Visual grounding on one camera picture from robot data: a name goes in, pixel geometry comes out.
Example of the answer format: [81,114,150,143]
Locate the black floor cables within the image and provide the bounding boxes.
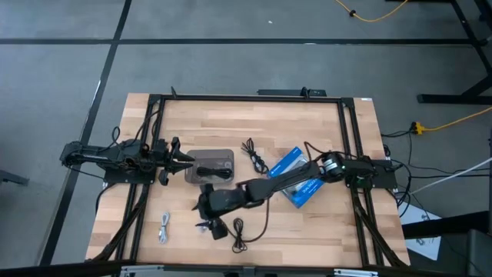
[380,130,492,219]

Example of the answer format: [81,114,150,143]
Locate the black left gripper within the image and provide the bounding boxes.
[153,136,196,186]

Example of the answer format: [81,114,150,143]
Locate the grey furniture foot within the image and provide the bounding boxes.
[0,169,30,186]

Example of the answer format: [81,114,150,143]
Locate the black usb-c cable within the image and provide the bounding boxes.
[195,165,234,181]
[241,137,270,176]
[231,217,249,254]

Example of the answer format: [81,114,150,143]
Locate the black metal stand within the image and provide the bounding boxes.
[386,0,492,105]

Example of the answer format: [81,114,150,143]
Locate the white floor cable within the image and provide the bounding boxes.
[409,156,492,195]

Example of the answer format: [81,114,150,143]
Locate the dark grey box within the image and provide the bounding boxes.
[465,229,492,277]

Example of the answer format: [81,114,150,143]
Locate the black floor bar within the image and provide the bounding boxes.
[401,210,490,240]

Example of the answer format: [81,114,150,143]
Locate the grey plastic tray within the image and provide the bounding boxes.
[184,149,235,185]

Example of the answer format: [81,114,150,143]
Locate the white paper sheet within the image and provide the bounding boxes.
[399,202,443,262]

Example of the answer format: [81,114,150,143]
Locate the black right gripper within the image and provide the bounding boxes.
[191,183,249,241]

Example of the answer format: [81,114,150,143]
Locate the yellow extension cord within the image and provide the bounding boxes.
[334,0,409,23]

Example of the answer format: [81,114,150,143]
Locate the silver metal bracket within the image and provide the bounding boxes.
[120,264,165,277]
[333,268,380,277]

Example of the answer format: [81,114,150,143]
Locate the white USB-C cable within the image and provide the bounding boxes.
[158,211,171,245]

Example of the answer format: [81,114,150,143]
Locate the blue game controller package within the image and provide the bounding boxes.
[268,145,326,210]

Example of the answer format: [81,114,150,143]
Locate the black aluminium table frame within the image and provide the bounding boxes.
[86,86,411,270]

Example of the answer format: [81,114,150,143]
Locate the black rig beam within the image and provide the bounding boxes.
[0,260,492,277]

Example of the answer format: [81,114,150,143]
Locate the yellow cord with plug block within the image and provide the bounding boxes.
[410,106,492,135]

